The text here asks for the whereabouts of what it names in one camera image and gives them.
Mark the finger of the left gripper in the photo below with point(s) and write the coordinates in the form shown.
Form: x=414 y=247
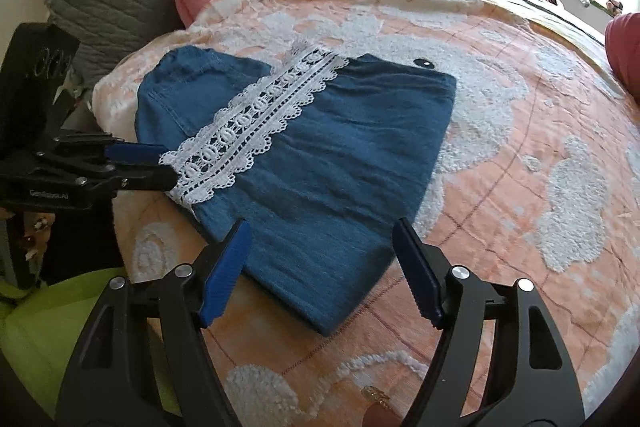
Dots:
x=150 y=178
x=126 y=151

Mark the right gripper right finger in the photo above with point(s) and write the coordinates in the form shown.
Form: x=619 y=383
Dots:
x=425 y=268

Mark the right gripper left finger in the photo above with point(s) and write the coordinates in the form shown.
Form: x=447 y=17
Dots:
x=217 y=270

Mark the blue denim pants lace trim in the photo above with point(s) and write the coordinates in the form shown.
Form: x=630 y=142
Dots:
x=320 y=155

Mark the lime green sleeve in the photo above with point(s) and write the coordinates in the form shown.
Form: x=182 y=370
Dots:
x=82 y=353

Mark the red rolled blanket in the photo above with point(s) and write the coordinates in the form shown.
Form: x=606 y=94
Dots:
x=622 y=43

